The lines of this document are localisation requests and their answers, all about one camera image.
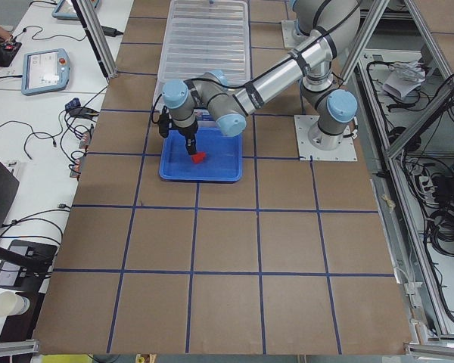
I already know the clear plastic box lid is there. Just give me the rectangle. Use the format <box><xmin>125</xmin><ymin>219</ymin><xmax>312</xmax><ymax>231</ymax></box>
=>
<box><xmin>157</xmin><ymin>0</ymin><xmax>250</xmax><ymax>86</ymax></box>

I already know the teach pendant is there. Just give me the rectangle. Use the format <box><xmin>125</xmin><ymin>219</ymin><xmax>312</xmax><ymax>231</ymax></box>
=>
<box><xmin>21</xmin><ymin>48</ymin><xmax>70</xmax><ymax>95</ymax></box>
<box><xmin>51</xmin><ymin>0</ymin><xmax>102</xmax><ymax>20</ymax></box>

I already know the blue plastic tray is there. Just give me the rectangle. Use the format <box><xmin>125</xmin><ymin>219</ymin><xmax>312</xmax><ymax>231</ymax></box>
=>
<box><xmin>159</xmin><ymin>127</ymin><xmax>243</xmax><ymax>183</ymax></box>

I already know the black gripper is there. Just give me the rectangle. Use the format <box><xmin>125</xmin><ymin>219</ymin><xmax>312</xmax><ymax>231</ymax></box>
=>
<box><xmin>157</xmin><ymin>106</ymin><xmax>198</xmax><ymax>156</ymax></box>

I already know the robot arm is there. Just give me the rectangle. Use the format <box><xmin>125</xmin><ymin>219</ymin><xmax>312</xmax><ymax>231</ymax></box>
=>
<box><xmin>162</xmin><ymin>1</ymin><xmax>360</xmax><ymax>155</ymax></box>

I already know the teach pendant far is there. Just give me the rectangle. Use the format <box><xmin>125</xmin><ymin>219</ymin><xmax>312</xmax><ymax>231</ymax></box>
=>
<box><xmin>51</xmin><ymin>0</ymin><xmax>102</xmax><ymax>20</ymax></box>

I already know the white paper cup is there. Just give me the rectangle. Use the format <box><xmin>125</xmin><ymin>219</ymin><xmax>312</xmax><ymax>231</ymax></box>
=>
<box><xmin>0</xmin><ymin>291</ymin><xmax>30</xmax><ymax>318</ymax></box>

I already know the teach pendant near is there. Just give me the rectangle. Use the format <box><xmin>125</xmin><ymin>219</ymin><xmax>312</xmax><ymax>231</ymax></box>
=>
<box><xmin>21</xmin><ymin>48</ymin><xmax>70</xmax><ymax>95</ymax></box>

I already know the aluminium frame post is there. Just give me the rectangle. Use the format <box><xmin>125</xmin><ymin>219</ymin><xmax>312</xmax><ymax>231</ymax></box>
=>
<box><xmin>72</xmin><ymin>0</ymin><xmax>117</xmax><ymax>79</ymax></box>

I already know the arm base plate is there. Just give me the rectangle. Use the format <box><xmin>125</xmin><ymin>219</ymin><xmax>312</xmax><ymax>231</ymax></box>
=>
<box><xmin>281</xmin><ymin>20</ymin><xmax>310</xmax><ymax>49</ymax></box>
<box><xmin>294</xmin><ymin>115</ymin><xmax>358</xmax><ymax>162</ymax></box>

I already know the red block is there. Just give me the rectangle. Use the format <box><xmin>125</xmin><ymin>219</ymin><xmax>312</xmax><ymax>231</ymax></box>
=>
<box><xmin>191</xmin><ymin>151</ymin><xmax>207</xmax><ymax>164</ymax></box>

